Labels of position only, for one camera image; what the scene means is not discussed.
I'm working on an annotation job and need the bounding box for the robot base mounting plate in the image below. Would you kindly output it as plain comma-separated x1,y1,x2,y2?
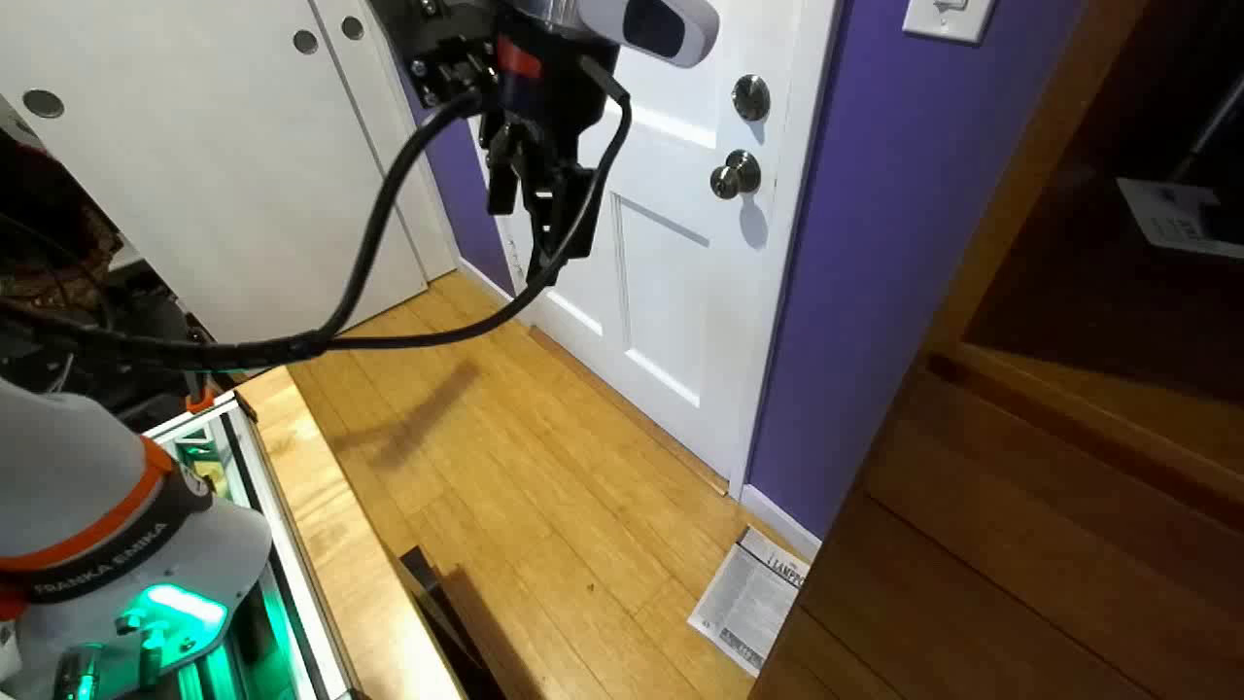
137,388,361,700

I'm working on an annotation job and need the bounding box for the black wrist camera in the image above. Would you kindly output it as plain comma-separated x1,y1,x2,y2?
398,0,506,108

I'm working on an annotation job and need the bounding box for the thin black cable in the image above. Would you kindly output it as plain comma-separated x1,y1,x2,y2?
306,51,636,353

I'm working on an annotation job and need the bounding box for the wide white closet door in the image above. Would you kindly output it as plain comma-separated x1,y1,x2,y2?
0,0,431,348

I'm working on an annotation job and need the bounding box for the thick black cable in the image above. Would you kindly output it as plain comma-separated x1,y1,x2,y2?
0,85,491,374

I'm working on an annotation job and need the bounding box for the brown wooden cabinet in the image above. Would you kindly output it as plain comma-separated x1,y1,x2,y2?
751,0,1244,700

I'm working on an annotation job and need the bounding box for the white paper sheet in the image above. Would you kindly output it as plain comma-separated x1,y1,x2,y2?
1114,171,1244,265

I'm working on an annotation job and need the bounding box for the white panel door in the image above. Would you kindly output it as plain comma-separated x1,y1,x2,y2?
457,0,849,491

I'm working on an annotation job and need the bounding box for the narrow white closet door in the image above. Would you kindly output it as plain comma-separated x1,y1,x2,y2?
306,0,465,282

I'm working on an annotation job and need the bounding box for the white light switch plate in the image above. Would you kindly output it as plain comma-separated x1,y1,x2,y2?
898,0,1003,47

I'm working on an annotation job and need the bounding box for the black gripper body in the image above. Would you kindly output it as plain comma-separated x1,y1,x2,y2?
475,28,626,150

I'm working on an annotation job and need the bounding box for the black stand leg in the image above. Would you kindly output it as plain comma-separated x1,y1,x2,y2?
391,541,514,700

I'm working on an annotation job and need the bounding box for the white door frame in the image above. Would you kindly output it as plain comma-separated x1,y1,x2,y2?
737,0,858,499

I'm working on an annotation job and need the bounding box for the silver deadbolt lock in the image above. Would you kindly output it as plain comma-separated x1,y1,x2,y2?
729,71,773,129

